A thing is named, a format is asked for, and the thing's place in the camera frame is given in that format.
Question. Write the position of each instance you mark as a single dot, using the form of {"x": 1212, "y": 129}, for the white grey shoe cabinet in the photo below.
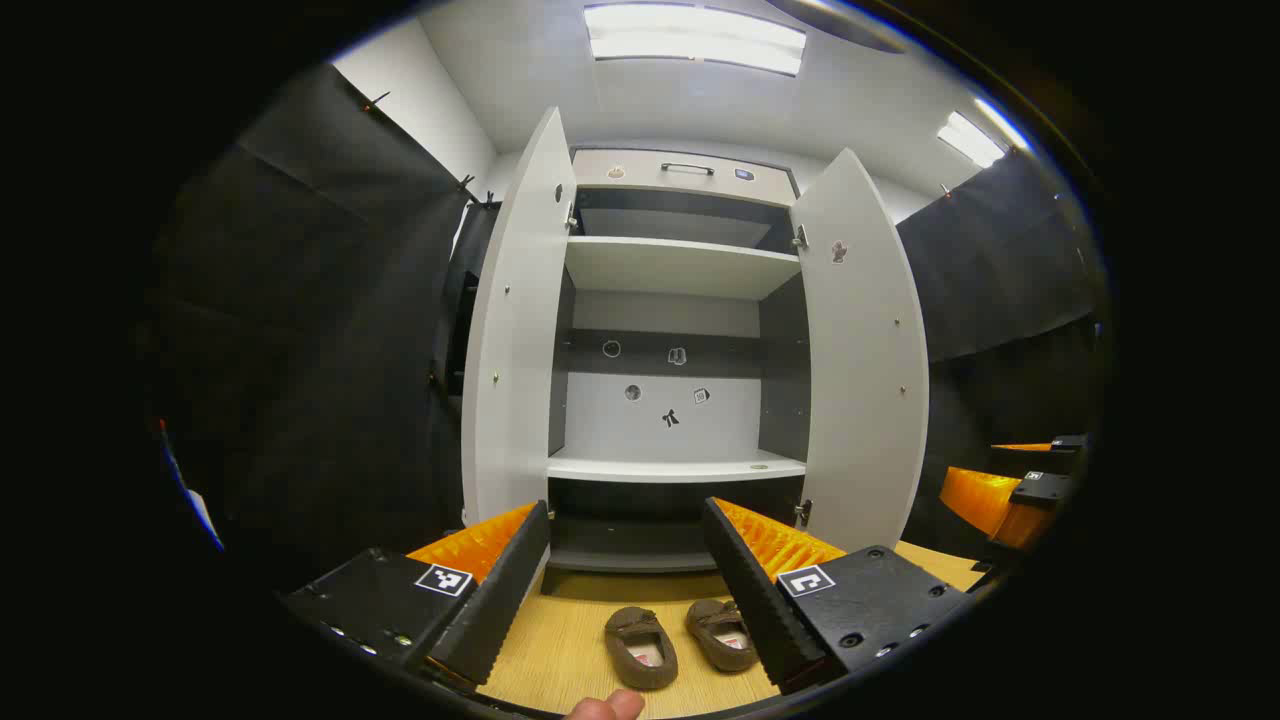
{"x": 670, "y": 265}

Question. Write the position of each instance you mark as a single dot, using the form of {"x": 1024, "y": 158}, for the black backdrop cloth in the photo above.
{"x": 1000, "y": 270}
{"x": 330, "y": 350}

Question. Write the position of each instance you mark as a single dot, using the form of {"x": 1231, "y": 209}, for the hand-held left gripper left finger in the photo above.
{"x": 500, "y": 590}

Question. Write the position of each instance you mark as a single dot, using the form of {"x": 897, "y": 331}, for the large ceiling light panel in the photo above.
{"x": 695, "y": 40}

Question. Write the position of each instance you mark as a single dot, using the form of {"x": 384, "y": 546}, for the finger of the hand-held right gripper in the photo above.
{"x": 1040, "y": 488}
{"x": 1068, "y": 450}

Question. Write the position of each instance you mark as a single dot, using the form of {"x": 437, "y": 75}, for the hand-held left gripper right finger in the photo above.
{"x": 755, "y": 590}

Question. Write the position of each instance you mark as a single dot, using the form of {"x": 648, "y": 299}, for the brown fluffy shoe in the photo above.
{"x": 630, "y": 630}
{"x": 715, "y": 625}

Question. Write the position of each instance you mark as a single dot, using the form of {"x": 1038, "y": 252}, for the small ceiling light panel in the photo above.
{"x": 970, "y": 138}

